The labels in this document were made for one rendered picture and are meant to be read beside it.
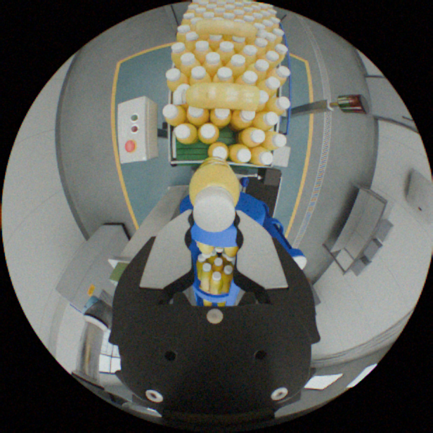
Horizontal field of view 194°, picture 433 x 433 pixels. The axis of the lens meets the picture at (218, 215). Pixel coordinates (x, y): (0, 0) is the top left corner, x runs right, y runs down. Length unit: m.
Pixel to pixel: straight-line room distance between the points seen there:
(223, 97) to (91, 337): 0.80
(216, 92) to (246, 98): 0.07
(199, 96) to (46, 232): 2.79
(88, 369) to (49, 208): 2.56
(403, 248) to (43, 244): 6.07
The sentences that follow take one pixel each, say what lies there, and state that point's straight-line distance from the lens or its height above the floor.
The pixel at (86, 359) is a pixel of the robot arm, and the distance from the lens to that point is 0.58.
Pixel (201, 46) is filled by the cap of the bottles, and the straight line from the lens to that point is 0.50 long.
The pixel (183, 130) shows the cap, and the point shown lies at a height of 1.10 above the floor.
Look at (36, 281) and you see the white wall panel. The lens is 2.87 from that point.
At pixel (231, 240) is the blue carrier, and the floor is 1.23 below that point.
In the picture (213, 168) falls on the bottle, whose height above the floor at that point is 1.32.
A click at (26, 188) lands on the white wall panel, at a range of 2.76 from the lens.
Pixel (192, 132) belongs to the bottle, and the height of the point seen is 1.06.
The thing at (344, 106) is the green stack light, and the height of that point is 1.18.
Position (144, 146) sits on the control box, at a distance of 0.42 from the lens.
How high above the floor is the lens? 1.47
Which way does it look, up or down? 59 degrees down
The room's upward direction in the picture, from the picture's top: 174 degrees clockwise
